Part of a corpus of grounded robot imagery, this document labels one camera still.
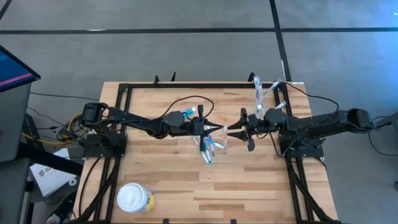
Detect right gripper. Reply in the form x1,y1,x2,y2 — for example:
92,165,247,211
227,108,266,152

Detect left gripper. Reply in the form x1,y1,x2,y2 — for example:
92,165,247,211
185,105,225,152

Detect blue white toothbrush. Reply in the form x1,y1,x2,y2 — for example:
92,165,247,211
192,136,213,166
253,76,261,105
205,138,227,151

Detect toothbrushes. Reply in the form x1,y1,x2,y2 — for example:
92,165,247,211
256,82,264,108

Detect clear acrylic organizer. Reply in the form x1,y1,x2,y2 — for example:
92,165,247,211
252,90,272,123

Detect wipes canister white lid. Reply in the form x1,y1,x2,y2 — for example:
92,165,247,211
116,182,155,214

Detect grey stand leg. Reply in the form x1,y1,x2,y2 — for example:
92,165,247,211
371,111,398,130

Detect black monitor stand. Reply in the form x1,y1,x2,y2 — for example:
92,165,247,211
0,113,84,224

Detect white printed box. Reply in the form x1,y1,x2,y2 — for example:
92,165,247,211
29,147,78,198

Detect grey cabinet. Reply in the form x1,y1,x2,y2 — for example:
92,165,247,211
0,82,33,163

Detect tilted monitor screen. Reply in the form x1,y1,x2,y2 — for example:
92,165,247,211
0,45,42,93

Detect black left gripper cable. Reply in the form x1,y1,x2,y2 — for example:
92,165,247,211
161,95,215,121

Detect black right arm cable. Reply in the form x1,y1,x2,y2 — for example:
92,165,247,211
278,81,340,113

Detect thin black floor cable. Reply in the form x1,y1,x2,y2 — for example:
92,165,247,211
368,115,398,157
29,91,100,102

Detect yellow cable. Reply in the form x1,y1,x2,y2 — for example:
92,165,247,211
21,112,91,146

